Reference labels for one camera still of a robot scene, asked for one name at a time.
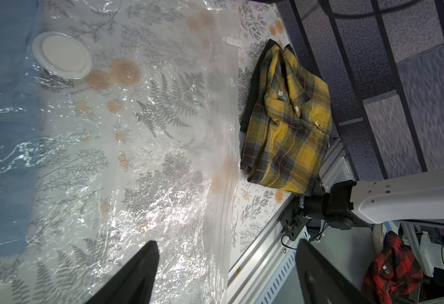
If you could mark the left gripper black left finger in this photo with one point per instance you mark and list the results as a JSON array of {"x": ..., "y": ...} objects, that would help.
[{"x": 134, "y": 282}]

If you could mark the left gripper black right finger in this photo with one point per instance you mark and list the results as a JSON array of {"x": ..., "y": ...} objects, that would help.
[{"x": 321, "y": 282}]

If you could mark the yellow black plaid shirt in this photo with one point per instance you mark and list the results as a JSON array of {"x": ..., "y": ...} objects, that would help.
[{"x": 275, "y": 154}]

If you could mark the clear plastic vacuum bag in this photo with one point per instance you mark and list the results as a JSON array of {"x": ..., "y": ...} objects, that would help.
[{"x": 144, "y": 148}]

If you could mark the light blue shirt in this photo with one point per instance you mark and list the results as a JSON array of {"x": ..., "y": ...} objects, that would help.
[{"x": 20, "y": 124}]

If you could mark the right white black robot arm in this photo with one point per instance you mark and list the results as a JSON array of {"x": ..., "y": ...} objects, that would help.
[{"x": 416, "y": 199}]

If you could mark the white vacuum bag valve cap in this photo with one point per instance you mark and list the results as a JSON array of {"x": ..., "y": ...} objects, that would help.
[{"x": 62, "y": 55}]

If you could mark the red black plaid cloth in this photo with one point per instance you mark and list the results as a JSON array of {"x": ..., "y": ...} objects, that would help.
[{"x": 394, "y": 272}]

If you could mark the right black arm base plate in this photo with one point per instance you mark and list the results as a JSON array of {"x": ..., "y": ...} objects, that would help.
[{"x": 293, "y": 221}]

